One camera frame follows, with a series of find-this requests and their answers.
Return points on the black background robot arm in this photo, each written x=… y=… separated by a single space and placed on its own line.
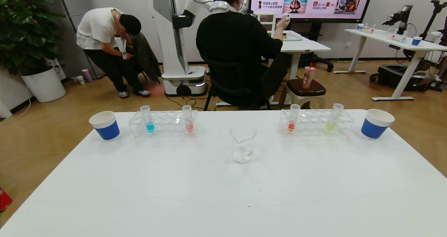
x=403 y=15

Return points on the long white desk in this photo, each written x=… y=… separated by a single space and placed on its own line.
x=384 y=36

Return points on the black display stand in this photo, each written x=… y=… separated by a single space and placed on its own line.
x=316 y=60

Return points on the brown cushioned stool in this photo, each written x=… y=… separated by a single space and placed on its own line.
x=307 y=88

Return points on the person in black sweater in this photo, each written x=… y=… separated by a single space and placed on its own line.
x=234 y=41

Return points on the black office chair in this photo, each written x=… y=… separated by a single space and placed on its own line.
x=230 y=85

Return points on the red pigment test tube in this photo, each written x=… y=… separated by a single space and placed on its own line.
x=291 y=125
x=189 y=125

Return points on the white plant pot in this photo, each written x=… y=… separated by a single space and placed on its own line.
x=43 y=85

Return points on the black tripod stand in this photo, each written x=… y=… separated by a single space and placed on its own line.
x=434 y=15

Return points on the white shelf box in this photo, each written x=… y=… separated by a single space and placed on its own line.
x=267 y=19

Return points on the grey metal cabinet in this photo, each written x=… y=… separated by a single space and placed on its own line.
x=75 y=3

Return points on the clear acrylic test tube rack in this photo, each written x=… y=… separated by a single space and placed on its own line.
x=310 y=123
x=167 y=126

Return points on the white humanoid robot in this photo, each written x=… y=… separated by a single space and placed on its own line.
x=171 y=38

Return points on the yellow pigment test tube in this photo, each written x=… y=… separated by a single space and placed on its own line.
x=331 y=125

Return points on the large wall display screen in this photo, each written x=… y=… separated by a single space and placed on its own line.
x=314 y=3

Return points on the blue white paper cup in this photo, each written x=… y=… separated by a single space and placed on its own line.
x=106 y=127
x=375 y=125

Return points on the green potted plant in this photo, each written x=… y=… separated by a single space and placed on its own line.
x=24 y=27

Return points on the dark jacket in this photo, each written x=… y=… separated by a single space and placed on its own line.
x=146 y=59

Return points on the grey tray with food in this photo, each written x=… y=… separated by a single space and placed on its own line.
x=292 y=37

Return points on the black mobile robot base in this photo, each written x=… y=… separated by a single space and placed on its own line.
x=398 y=76

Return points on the blue pigment test tube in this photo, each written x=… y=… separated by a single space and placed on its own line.
x=149 y=126

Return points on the man in white t-shirt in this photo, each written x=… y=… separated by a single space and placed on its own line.
x=96 y=27

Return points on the red flat object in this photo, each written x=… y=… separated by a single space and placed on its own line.
x=4 y=199

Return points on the small blue paper cup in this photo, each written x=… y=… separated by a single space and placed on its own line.
x=416 y=41

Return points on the clear glass beaker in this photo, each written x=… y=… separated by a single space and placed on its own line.
x=242 y=155

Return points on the small white desk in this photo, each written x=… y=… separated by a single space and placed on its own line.
x=303 y=46

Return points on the drink cup with red straw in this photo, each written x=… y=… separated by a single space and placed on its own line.
x=308 y=77

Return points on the small white cup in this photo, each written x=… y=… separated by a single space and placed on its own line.
x=80 y=80

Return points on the pink plastic cup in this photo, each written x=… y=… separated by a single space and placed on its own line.
x=87 y=75

